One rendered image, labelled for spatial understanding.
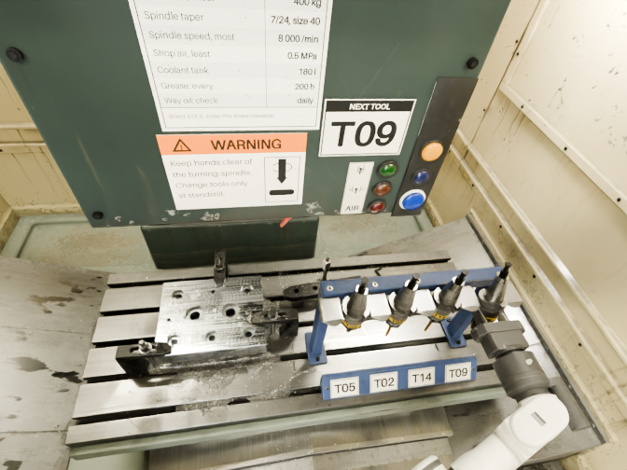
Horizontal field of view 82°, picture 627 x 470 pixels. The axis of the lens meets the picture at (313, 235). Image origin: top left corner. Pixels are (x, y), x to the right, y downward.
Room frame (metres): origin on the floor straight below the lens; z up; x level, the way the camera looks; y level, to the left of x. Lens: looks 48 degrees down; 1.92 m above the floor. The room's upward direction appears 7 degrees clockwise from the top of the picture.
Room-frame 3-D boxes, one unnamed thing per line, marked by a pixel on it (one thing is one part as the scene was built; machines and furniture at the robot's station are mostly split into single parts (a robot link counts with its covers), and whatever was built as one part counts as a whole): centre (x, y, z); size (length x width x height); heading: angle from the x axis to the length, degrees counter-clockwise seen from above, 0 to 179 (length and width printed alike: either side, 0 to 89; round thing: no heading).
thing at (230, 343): (0.50, 0.26, 0.97); 0.29 x 0.23 x 0.05; 104
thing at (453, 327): (0.57, -0.47, 1.05); 0.10 x 0.05 x 0.30; 14
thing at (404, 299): (0.45, -0.22, 1.26); 0.04 x 0.04 x 0.07
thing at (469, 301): (0.49, -0.38, 1.21); 0.07 x 0.05 x 0.01; 14
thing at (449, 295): (0.48, -0.33, 1.26); 0.04 x 0.04 x 0.07
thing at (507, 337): (0.39, -0.46, 1.18); 0.13 x 0.12 x 0.10; 104
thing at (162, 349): (0.36, 0.40, 0.97); 0.13 x 0.03 x 0.15; 104
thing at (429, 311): (0.47, -0.27, 1.21); 0.07 x 0.05 x 0.01; 14
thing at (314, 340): (0.47, -0.05, 1.05); 0.10 x 0.05 x 0.30; 14
